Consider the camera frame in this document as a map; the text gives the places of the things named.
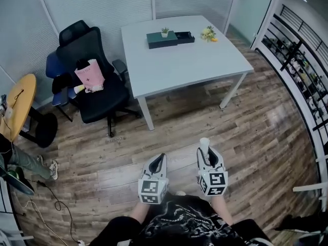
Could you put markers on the blue chair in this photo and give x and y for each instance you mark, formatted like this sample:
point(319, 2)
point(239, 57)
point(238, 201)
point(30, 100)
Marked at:
point(52, 65)

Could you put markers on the dark green box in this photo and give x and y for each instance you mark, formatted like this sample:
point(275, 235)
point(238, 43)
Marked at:
point(160, 43)

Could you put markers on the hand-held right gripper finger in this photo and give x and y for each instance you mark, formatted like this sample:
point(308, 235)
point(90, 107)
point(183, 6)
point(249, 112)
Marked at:
point(200, 160)
point(217, 160)

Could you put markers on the small potted plant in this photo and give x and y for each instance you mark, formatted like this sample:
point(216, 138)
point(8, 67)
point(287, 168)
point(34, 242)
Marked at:
point(165, 32)

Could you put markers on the yellow flower bunch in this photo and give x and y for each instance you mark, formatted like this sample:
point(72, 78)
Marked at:
point(208, 33)

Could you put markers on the white metal shelf rack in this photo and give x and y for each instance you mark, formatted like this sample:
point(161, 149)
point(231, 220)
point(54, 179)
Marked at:
point(302, 68)

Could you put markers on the small white item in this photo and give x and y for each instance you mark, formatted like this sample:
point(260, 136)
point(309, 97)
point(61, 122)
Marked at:
point(204, 144)

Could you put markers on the round yellow table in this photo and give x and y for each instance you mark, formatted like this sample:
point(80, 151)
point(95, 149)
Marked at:
point(20, 104)

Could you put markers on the person's shoe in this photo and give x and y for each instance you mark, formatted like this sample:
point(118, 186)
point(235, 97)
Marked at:
point(180, 193)
point(54, 169)

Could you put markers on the black office chair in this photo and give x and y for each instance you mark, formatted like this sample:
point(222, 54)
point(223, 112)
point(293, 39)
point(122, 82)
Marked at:
point(102, 99)

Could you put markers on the person's left forearm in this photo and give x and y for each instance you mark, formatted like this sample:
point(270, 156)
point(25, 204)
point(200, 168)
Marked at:
point(139, 213)

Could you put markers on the black green padded object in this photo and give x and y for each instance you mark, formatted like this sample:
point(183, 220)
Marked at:
point(18, 179)

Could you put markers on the black garment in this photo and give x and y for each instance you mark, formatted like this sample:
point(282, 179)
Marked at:
point(61, 82)

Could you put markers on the white square table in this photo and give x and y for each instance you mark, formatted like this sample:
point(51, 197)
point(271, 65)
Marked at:
point(179, 65)

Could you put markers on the pink paper bag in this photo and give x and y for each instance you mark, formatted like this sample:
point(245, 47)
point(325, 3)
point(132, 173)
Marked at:
point(89, 77)

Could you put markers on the white power strip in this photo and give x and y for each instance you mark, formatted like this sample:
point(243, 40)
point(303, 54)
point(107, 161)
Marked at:
point(81, 243)

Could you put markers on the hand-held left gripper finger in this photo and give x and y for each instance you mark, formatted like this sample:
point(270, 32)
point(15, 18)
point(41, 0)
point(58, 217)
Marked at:
point(164, 166)
point(151, 164)

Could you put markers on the person's right forearm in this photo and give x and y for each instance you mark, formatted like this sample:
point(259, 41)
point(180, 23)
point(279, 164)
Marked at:
point(222, 210)

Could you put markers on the glass door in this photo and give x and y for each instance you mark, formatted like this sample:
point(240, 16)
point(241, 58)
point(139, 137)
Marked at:
point(247, 11)

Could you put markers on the person's black printed shirt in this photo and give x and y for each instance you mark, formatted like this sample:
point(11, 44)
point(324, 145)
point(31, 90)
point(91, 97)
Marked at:
point(189, 224)

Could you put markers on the black round table base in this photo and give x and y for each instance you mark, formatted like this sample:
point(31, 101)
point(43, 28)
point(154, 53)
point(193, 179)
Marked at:
point(44, 131)

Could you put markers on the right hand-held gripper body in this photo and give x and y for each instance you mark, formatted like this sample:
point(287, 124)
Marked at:
point(214, 182)

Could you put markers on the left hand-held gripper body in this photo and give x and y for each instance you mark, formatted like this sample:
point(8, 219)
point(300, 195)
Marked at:
point(151, 187)

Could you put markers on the small white device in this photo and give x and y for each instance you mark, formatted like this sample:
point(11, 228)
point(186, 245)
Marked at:
point(8, 112)

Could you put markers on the black bag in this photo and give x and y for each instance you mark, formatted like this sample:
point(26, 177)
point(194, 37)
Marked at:
point(305, 227)

